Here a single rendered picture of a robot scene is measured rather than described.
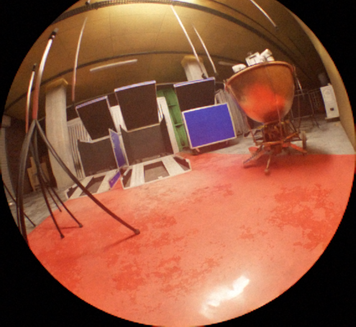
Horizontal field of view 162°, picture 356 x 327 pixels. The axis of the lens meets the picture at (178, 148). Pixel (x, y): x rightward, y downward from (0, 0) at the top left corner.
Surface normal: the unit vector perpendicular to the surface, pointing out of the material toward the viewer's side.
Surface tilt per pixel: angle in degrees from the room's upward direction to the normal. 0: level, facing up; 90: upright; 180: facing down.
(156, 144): 90
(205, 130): 90
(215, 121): 90
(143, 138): 90
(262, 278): 0
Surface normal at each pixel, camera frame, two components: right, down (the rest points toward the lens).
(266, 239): -0.25, -0.97
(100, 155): 0.26, 0.00
